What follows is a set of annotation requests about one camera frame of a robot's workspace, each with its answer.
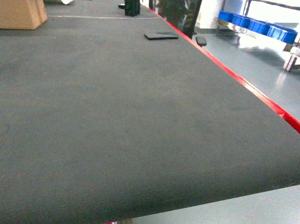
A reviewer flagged black smartphone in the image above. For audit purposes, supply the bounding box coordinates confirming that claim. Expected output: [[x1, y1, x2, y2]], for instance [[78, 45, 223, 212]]
[[144, 32, 179, 40]]

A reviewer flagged steel shelf rack with bins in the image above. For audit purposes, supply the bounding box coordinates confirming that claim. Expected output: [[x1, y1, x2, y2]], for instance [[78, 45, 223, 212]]
[[216, 0, 300, 71]]

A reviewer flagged black office chair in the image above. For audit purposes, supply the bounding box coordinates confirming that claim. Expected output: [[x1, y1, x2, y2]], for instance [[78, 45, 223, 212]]
[[149, 0, 203, 38]]

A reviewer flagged dark grey table mat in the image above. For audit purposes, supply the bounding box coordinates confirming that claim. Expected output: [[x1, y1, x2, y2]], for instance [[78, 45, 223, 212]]
[[0, 0, 300, 224]]

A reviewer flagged black box stand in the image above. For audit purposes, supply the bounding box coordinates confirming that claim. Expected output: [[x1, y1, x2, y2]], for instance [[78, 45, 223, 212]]
[[118, 0, 141, 17]]

